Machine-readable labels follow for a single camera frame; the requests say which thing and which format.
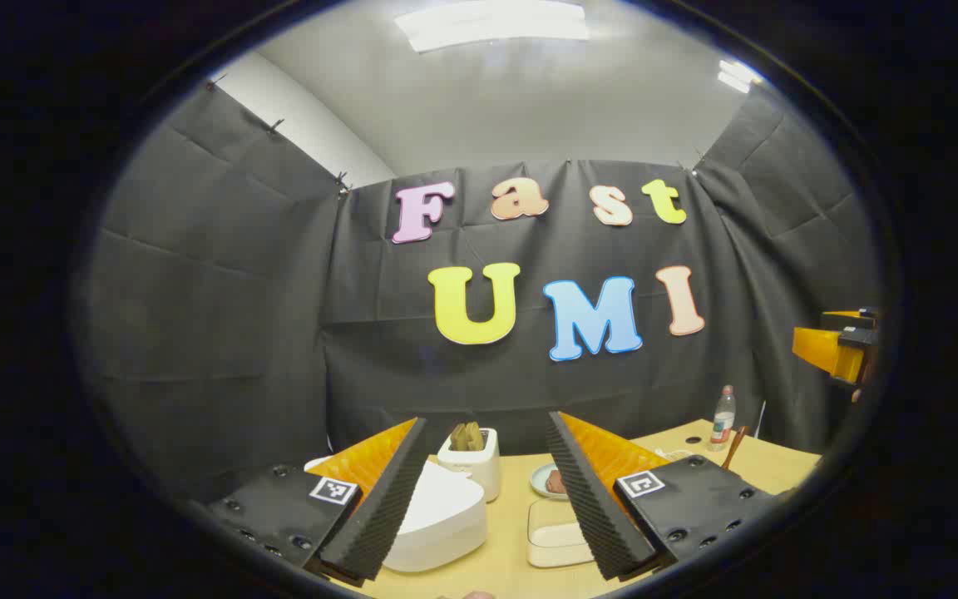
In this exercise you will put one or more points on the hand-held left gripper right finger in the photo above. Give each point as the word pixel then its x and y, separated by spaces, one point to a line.
pixel 595 507

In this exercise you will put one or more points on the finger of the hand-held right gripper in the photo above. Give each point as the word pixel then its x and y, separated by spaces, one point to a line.
pixel 824 349
pixel 849 318

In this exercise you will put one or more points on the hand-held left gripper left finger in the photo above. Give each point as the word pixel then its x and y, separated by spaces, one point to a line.
pixel 379 516

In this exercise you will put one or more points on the clear plastic rice box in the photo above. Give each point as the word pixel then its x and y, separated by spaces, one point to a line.
pixel 554 512

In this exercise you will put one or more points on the white rice cooker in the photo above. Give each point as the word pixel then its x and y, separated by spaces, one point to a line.
pixel 437 516

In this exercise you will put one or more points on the brown wooden spoon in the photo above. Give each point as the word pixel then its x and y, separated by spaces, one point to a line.
pixel 734 449

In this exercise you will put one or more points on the red meat piece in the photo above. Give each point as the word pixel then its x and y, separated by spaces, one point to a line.
pixel 557 481

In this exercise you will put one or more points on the pale green plate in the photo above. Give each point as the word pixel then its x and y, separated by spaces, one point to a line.
pixel 539 484

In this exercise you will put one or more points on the white toaster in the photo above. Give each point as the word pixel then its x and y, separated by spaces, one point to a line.
pixel 479 474

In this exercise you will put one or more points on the brown bread slice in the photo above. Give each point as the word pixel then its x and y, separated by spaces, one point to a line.
pixel 457 438
pixel 475 437

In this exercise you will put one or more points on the clear plastic water bottle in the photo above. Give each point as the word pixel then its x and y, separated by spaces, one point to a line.
pixel 722 424

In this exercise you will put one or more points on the small ceiling light panel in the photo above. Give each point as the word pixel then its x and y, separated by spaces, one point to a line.
pixel 737 75

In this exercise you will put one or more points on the large ceiling light panel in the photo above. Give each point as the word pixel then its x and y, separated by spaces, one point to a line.
pixel 491 23

